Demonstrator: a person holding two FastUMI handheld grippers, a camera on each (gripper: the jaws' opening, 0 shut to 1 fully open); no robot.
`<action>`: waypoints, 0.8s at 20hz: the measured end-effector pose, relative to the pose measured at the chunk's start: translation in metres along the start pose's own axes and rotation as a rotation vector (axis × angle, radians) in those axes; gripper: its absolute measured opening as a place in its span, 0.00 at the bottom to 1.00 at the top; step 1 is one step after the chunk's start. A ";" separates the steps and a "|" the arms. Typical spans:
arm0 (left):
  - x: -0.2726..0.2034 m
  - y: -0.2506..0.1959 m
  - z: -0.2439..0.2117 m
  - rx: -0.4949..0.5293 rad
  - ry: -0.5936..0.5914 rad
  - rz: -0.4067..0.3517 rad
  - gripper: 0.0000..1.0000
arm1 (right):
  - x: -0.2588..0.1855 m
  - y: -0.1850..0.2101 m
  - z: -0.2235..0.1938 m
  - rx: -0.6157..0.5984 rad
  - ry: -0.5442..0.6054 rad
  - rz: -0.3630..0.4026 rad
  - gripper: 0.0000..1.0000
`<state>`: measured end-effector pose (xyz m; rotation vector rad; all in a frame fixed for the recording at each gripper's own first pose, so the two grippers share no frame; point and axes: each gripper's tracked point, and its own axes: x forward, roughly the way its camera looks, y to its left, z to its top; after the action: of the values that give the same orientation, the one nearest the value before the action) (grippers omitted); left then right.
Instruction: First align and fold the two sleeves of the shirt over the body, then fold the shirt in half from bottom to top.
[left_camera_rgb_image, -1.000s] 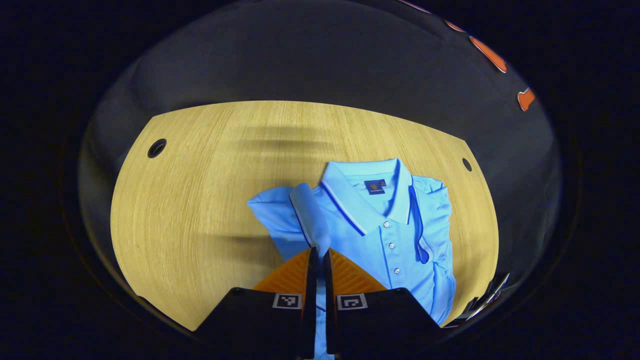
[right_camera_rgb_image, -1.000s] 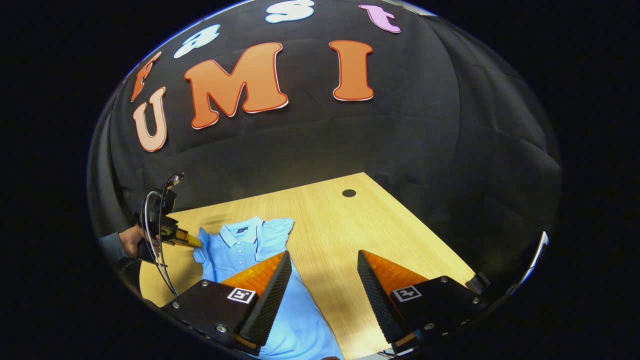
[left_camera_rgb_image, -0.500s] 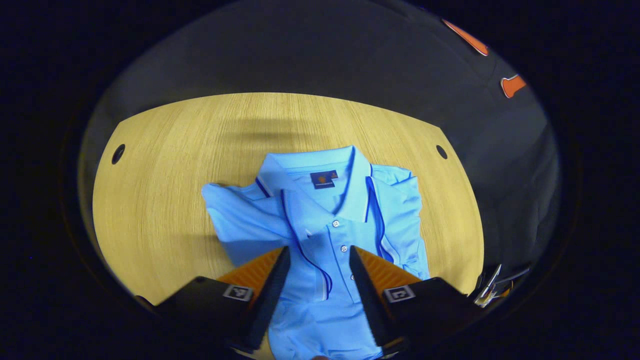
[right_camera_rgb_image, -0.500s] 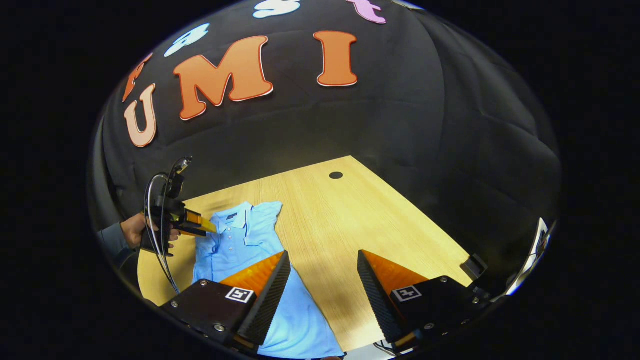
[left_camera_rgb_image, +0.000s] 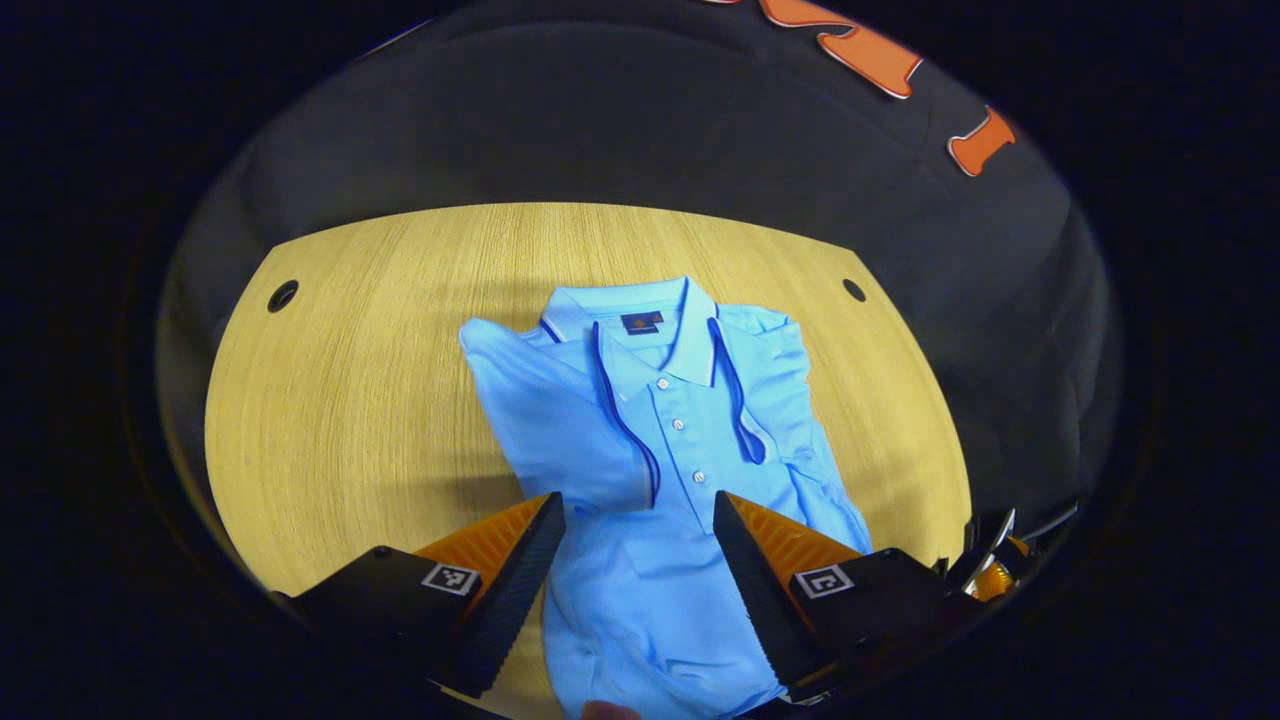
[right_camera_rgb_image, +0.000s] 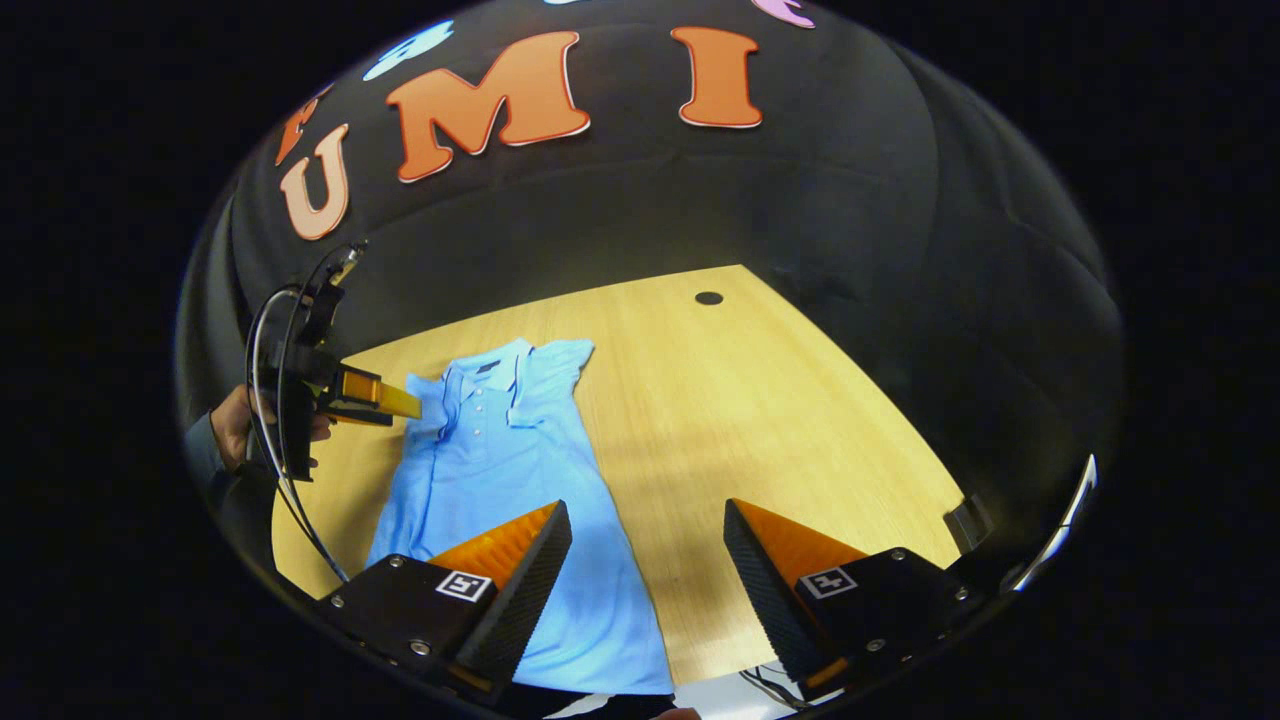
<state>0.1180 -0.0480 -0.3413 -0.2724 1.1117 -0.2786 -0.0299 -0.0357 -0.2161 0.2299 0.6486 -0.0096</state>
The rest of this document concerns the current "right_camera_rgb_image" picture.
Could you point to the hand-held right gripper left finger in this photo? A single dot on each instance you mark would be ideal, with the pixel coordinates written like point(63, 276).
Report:
point(520, 600)

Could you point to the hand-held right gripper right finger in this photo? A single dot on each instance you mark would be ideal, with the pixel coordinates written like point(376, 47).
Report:
point(765, 590)

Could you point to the grey table bracket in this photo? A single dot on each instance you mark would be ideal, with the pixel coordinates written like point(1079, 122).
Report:
point(968, 522)

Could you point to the light blue T-shirt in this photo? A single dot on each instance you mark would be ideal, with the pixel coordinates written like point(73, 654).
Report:
point(500, 470)

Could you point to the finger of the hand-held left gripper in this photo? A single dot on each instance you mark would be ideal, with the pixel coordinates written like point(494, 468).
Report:
point(385, 395)

